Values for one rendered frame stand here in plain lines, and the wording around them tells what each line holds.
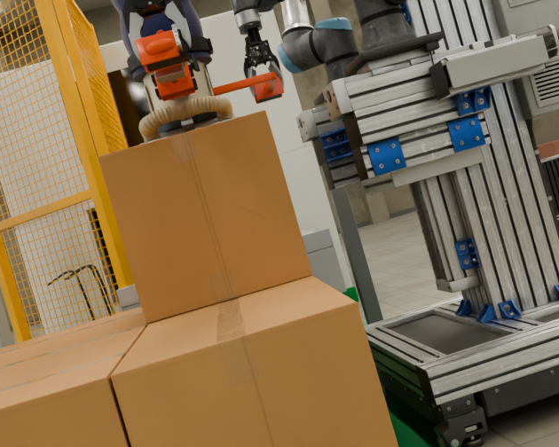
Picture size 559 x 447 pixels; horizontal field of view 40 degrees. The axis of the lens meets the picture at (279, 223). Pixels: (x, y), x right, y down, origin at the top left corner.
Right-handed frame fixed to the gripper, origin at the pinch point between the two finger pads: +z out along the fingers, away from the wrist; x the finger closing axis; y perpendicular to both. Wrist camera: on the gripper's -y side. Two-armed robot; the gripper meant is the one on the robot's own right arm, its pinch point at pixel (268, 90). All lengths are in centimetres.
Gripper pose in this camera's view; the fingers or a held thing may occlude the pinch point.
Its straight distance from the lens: 244.3
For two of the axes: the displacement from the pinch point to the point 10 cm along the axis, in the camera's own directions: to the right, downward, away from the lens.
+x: 9.6, -2.8, 0.6
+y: 0.6, 0.0, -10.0
